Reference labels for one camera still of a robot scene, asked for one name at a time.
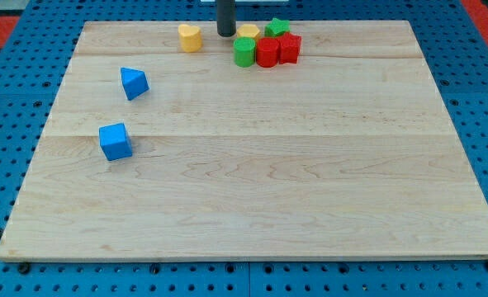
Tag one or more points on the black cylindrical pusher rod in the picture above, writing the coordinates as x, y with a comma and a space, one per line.
226, 17

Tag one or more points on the yellow heart block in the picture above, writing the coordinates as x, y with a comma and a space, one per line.
190, 38

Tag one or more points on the blue triangle block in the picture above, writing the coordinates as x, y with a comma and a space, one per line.
134, 82

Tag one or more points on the yellow hexagon block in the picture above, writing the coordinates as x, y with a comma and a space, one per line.
249, 30

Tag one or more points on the green cylinder block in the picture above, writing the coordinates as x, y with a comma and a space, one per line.
244, 51

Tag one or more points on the green star block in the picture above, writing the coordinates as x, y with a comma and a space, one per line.
277, 27

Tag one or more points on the red cylinder block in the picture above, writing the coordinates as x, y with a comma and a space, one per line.
267, 52

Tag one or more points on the red star block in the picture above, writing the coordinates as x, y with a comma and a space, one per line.
290, 47

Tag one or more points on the blue cube block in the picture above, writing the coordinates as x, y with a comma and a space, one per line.
115, 141

